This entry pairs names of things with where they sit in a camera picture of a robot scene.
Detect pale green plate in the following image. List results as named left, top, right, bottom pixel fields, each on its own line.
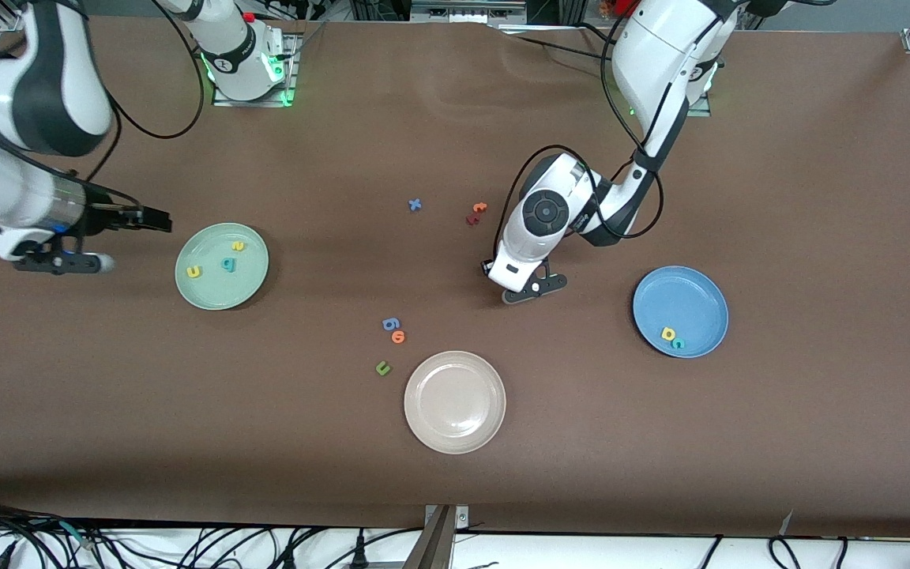
left=175, top=222, right=270, bottom=311

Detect beige plate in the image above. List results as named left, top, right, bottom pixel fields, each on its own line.
left=404, top=351, right=507, bottom=455

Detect brown table cover sheet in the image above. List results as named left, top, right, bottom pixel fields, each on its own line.
left=0, top=14, right=910, bottom=540

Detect blue plate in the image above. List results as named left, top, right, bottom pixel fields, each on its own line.
left=632, top=266, right=730, bottom=360

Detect grey background device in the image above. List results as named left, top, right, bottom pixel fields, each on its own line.
left=410, top=0, right=527, bottom=24

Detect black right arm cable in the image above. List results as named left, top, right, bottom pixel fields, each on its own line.
left=0, top=0, right=207, bottom=210

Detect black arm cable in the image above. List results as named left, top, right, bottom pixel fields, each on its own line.
left=493, top=16, right=665, bottom=250
left=0, top=0, right=207, bottom=210

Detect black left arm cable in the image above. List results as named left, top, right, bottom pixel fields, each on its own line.
left=493, top=16, right=665, bottom=250

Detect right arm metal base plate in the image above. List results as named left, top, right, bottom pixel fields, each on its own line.
left=212, top=33, right=303, bottom=108

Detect aluminium table edge bracket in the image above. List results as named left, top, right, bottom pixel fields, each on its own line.
left=404, top=504, right=472, bottom=569

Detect tangled black floor cables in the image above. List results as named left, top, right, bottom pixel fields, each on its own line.
left=0, top=496, right=424, bottom=569

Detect black looped floor cable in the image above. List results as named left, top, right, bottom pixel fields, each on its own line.
left=767, top=536, right=803, bottom=569

